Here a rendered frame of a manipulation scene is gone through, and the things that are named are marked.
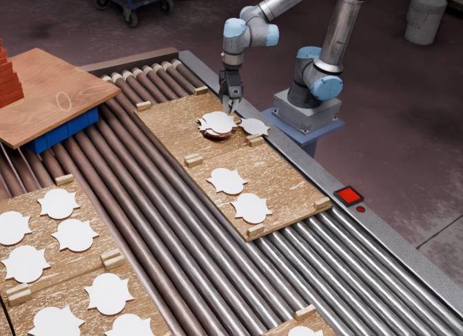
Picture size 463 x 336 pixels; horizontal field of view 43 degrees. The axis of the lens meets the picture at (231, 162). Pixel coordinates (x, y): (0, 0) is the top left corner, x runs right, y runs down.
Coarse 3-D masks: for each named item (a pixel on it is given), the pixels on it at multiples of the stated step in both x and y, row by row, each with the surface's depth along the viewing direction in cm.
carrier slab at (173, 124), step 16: (192, 96) 245; (208, 96) 246; (144, 112) 233; (160, 112) 234; (176, 112) 234; (192, 112) 235; (208, 112) 236; (224, 112) 237; (160, 128) 225; (176, 128) 226; (192, 128) 226; (176, 144) 217; (192, 144) 218; (208, 144) 219; (224, 144) 219; (240, 144) 220; (176, 160) 210
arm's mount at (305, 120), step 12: (276, 96) 245; (288, 108) 242; (300, 108) 238; (324, 108) 239; (336, 108) 245; (288, 120) 245; (300, 120) 239; (312, 120) 238; (324, 120) 244; (336, 120) 250; (300, 132) 241
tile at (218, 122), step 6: (210, 114) 225; (216, 114) 226; (222, 114) 226; (204, 120) 223; (210, 120) 222; (216, 120) 222; (222, 120) 222; (228, 120) 223; (210, 126) 219; (216, 126) 219; (222, 126) 219; (228, 126) 220; (234, 126) 220; (216, 132) 217; (222, 132) 216; (228, 132) 217
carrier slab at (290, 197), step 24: (264, 144) 221; (192, 168) 207; (216, 168) 208; (240, 168) 209; (264, 168) 210; (288, 168) 210; (264, 192) 199; (288, 192) 200; (312, 192) 201; (288, 216) 190
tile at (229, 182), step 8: (216, 176) 202; (224, 176) 203; (232, 176) 203; (216, 184) 199; (224, 184) 199; (232, 184) 200; (240, 184) 200; (216, 192) 196; (224, 192) 197; (232, 192) 196; (240, 192) 197
